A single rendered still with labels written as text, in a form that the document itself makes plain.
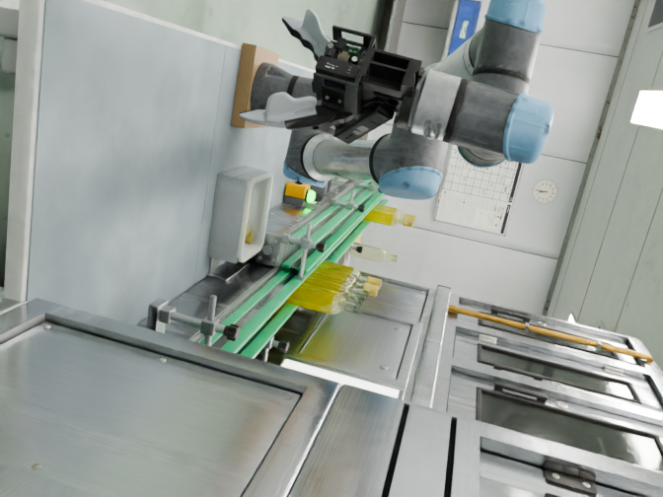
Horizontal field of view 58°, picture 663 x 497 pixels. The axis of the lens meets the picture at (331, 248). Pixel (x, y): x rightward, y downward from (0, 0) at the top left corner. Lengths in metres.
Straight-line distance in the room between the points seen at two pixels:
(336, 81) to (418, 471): 0.45
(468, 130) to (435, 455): 0.38
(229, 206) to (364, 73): 0.90
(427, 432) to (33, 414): 0.46
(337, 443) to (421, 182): 0.58
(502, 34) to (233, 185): 0.88
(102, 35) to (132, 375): 0.53
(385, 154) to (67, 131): 0.57
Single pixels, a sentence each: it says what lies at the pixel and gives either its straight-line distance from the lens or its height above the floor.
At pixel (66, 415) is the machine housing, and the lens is 0.77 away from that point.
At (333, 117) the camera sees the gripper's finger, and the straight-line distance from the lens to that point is 0.74.
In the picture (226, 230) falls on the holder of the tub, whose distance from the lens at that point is 1.56.
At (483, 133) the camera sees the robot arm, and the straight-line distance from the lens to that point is 0.71.
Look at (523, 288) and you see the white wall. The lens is 7.96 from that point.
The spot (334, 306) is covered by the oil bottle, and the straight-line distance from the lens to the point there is 1.71.
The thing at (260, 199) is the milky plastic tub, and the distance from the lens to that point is 1.68.
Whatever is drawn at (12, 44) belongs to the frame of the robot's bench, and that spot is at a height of 0.67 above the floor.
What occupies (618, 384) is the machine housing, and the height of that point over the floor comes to 1.96.
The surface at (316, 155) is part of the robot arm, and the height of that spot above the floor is 0.99.
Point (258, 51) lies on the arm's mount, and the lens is 1.57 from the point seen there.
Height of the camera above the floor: 1.33
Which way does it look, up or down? 10 degrees down
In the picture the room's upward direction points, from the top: 103 degrees clockwise
